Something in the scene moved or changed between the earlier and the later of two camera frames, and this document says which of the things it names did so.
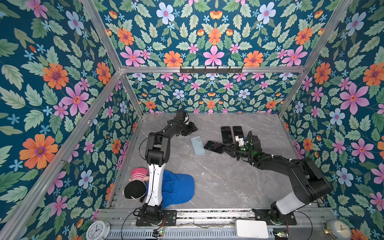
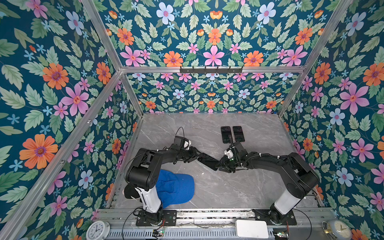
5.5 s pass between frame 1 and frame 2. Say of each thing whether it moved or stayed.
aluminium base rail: stayed
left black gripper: moved
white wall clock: stayed
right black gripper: moved
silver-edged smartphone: stayed
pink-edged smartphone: stayed
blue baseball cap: stayed
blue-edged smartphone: moved
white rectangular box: stayed
